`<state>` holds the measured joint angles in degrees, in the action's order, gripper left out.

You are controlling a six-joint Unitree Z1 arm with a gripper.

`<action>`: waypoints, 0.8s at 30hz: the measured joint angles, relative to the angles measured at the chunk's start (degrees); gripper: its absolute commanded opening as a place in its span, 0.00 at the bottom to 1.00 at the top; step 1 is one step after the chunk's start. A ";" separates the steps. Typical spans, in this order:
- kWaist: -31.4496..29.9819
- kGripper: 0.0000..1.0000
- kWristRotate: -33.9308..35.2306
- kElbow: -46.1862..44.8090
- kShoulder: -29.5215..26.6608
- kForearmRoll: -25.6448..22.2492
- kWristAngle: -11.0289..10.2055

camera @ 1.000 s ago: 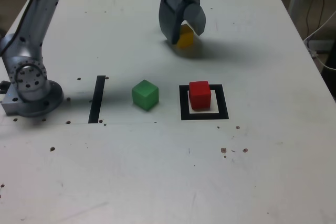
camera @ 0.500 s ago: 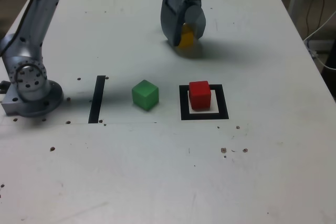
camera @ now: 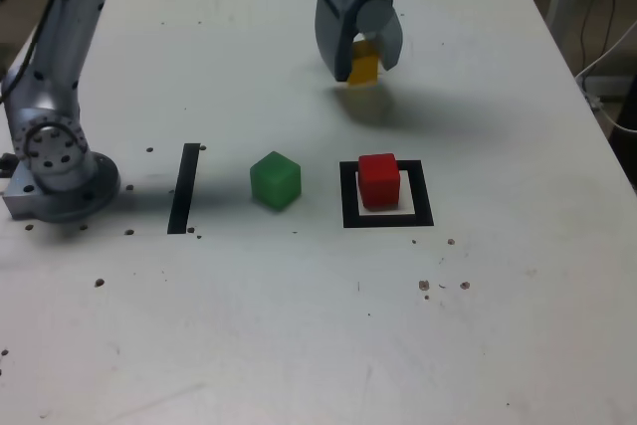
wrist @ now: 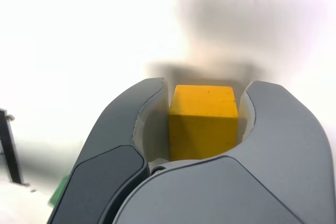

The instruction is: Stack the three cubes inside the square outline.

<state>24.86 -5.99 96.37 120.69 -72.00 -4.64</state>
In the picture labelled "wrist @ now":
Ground yellow cube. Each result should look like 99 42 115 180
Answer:
167 84 239 162

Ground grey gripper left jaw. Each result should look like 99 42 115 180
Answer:
48 76 171 224

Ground black tape strip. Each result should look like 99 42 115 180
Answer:
0 108 24 185

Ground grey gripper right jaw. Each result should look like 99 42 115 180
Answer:
112 79 334 224

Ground green cube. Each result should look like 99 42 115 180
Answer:
48 175 69 208

